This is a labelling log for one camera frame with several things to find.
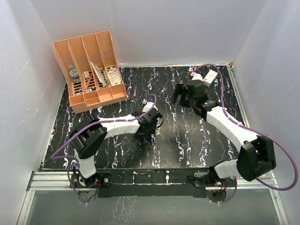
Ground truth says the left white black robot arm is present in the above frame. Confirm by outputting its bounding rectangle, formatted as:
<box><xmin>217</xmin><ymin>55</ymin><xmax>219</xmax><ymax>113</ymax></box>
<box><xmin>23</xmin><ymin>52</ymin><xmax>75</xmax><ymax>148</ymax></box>
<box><xmin>70</xmin><ymin>108</ymin><xmax>164</xmax><ymax>188</ymax></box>

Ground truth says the grey round tin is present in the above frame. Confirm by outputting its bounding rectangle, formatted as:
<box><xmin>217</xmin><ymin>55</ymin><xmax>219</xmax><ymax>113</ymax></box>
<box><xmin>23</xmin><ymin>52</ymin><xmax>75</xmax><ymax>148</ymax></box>
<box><xmin>69</xmin><ymin>66</ymin><xmax>80</xmax><ymax>83</ymax></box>

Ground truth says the white packaged card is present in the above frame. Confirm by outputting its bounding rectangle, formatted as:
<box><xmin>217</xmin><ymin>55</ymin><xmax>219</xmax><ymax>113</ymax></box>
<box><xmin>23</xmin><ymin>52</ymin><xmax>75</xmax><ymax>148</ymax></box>
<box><xmin>91</xmin><ymin>62</ymin><xmax>106</xmax><ymax>87</ymax></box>

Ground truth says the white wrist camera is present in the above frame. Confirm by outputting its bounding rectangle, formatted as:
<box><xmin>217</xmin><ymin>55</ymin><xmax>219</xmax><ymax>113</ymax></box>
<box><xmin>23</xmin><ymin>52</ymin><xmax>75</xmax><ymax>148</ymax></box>
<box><xmin>142</xmin><ymin>99</ymin><xmax>154</xmax><ymax>113</ymax></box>
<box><xmin>190</xmin><ymin>71</ymin><xmax>203</xmax><ymax>82</ymax></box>

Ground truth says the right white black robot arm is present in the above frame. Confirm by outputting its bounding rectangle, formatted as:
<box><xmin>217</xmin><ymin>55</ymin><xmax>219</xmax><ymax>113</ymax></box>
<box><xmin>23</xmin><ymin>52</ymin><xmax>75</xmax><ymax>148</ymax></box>
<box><xmin>172</xmin><ymin>80</ymin><xmax>276</xmax><ymax>186</ymax></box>

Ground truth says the white label packet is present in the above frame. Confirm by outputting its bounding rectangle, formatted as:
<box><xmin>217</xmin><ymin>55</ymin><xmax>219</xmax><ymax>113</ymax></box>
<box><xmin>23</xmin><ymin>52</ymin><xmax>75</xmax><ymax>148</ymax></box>
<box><xmin>107</xmin><ymin>67</ymin><xmax>122</xmax><ymax>86</ymax></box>

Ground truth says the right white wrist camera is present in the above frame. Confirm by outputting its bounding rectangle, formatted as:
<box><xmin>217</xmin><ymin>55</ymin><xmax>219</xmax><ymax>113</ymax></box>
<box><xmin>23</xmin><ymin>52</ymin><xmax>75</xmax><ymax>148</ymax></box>
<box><xmin>190</xmin><ymin>71</ymin><xmax>203</xmax><ymax>82</ymax></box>

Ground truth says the orange pencil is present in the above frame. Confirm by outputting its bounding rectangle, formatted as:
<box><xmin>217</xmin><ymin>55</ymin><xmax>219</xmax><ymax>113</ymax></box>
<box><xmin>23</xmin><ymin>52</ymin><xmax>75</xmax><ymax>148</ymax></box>
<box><xmin>85</xmin><ymin>75</ymin><xmax>94</xmax><ymax>89</ymax></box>

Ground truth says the white red small box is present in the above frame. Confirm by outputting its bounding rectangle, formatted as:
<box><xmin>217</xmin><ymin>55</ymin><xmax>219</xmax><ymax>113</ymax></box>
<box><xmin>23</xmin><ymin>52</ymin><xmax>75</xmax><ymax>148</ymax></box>
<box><xmin>203</xmin><ymin>70</ymin><xmax>218</xmax><ymax>87</ymax></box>

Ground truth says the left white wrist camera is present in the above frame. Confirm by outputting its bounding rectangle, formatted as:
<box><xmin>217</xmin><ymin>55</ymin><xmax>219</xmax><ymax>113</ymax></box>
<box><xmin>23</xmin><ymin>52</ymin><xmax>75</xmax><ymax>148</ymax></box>
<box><xmin>142</xmin><ymin>99</ymin><xmax>154</xmax><ymax>113</ymax></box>

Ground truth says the orange plastic file organizer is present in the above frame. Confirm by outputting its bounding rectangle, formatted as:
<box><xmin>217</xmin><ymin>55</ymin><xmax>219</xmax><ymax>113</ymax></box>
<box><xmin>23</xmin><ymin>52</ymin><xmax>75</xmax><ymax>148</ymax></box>
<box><xmin>53</xmin><ymin>30</ymin><xmax>127</xmax><ymax>113</ymax></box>

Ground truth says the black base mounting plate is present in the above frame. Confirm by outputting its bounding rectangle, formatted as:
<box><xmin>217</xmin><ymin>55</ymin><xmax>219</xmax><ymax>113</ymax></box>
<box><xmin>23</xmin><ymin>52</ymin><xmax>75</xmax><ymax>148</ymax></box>
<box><xmin>67</xmin><ymin>168</ymin><xmax>237</xmax><ymax>202</ymax></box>

